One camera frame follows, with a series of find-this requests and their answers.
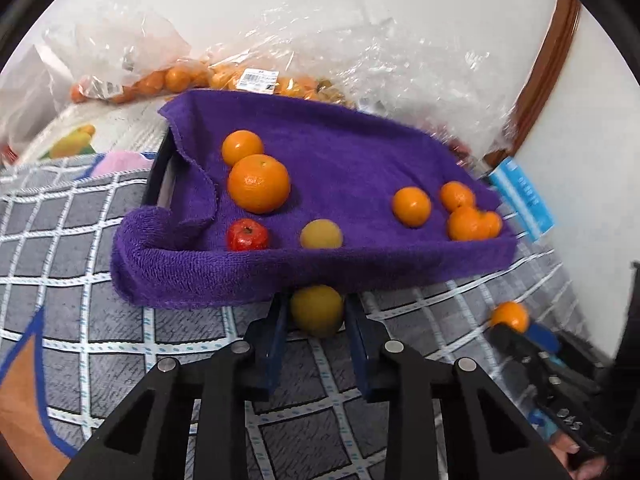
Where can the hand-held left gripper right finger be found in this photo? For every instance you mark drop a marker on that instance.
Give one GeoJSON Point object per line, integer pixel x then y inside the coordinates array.
{"type": "Point", "coordinates": [357, 350]}

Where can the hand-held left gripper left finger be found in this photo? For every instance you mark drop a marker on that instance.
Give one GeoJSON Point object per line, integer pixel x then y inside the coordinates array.
{"type": "Point", "coordinates": [276, 350]}

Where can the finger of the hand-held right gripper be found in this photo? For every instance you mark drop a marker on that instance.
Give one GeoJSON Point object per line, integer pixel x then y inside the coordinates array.
{"type": "Point", "coordinates": [542, 335]}
{"type": "Point", "coordinates": [515, 347]}

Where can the yellow-green plum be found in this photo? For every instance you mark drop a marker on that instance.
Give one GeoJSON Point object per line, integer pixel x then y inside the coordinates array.
{"type": "Point", "coordinates": [317, 310]}
{"type": "Point", "coordinates": [321, 234]}

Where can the red tomato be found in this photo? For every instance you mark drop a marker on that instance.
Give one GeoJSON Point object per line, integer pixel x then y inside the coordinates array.
{"type": "Point", "coordinates": [247, 235]}

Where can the large mandarin orange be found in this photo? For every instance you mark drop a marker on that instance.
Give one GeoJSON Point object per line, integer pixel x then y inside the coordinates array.
{"type": "Point", "coordinates": [259, 183]}

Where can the purple towel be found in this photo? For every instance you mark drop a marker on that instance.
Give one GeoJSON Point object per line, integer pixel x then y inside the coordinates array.
{"type": "Point", "coordinates": [340, 150]}

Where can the person's right forearm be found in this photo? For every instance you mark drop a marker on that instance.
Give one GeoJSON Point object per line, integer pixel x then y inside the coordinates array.
{"type": "Point", "coordinates": [625, 385]}

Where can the person's right hand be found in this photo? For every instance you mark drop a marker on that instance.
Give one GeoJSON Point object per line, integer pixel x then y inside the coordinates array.
{"type": "Point", "coordinates": [567, 452]}

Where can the blue tissue box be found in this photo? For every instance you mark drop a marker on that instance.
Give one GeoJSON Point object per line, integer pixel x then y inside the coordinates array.
{"type": "Point", "coordinates": [522, 195]}

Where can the grey checked blanket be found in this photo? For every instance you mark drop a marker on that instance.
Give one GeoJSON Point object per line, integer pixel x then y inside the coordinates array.
{"type": "Point", "coordinates": [100, 310]}

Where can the clear bag of brown longans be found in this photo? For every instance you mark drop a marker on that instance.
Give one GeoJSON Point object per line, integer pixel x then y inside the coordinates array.
{"type": "Point", "coordinates": [330, 92]}

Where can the labelled bag of small oranges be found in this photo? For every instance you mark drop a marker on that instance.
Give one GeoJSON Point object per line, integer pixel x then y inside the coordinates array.
{"type": "Point", "coordinates": [260, 80]}

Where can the fruit print striped mat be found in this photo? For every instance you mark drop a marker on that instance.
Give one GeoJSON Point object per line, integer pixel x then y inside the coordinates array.
{"type": "Point", "coordinates": [115, 130]}

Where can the crumpled clear plastic bag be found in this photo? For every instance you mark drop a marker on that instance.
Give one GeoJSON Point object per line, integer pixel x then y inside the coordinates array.
{"type": "Point", "coordinates": [400, 60]}

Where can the clear bag of mandarins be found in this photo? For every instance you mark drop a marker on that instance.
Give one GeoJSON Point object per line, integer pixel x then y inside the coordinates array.
{"type": "Point", "coordinates": [125, 50]}

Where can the white plastic bag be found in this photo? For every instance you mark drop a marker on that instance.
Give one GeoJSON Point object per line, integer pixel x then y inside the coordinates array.
{"type": "Point", "coordinates": [25, 100]}

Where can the brown wooden door frame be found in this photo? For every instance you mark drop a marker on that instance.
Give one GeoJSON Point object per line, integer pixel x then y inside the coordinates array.
{"type": "Point", "coordinates": [555, 60]}

